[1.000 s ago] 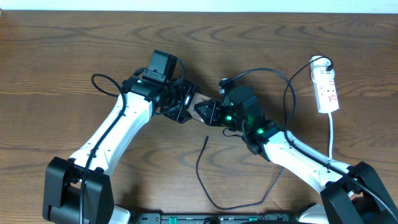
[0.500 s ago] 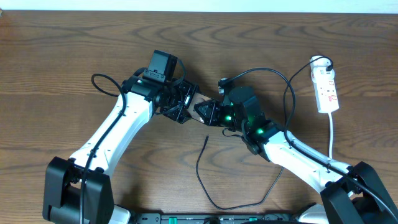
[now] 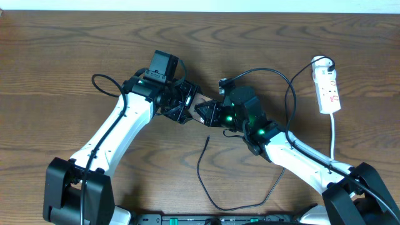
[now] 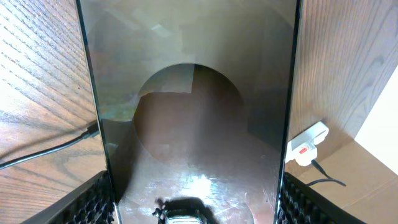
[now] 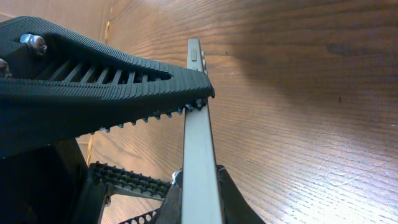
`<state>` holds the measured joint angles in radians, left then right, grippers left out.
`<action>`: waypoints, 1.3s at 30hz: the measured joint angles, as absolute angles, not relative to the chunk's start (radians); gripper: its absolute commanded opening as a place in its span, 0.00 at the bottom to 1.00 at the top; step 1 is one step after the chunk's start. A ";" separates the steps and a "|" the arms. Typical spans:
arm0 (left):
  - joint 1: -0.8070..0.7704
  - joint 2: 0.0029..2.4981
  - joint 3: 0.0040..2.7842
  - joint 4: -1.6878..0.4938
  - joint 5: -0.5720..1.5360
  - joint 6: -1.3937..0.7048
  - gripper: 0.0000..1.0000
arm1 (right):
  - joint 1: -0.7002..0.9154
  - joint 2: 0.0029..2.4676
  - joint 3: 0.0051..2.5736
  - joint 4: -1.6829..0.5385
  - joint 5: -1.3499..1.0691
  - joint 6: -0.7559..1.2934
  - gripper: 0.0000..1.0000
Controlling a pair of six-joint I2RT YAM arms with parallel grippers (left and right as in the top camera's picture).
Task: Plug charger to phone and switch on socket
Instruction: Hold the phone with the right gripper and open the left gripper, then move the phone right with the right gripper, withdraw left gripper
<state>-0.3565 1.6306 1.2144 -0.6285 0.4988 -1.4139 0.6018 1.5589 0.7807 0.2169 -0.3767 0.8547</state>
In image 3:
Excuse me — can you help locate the black USB charging cable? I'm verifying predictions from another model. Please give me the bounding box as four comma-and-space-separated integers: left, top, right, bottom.
196, 56, 336, 212

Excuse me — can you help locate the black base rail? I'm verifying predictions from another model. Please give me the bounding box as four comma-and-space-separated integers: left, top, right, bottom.
130, 214, 300, 225

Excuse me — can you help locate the white power strip cord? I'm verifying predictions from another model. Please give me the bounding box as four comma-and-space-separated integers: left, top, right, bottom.
329, 112, 336, 160

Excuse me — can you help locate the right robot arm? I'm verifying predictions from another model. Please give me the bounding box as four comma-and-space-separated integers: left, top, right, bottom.
192, 87, 399, 224

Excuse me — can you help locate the white power strip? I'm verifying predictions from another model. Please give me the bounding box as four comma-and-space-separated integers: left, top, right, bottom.
312, 64, 341, 114

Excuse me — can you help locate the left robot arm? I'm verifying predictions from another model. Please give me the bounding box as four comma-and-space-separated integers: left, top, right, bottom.
42, 51, 196, 224

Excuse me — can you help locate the white USB charger adapter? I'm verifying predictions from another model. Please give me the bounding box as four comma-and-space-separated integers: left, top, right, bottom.
311, 56, 331, 70

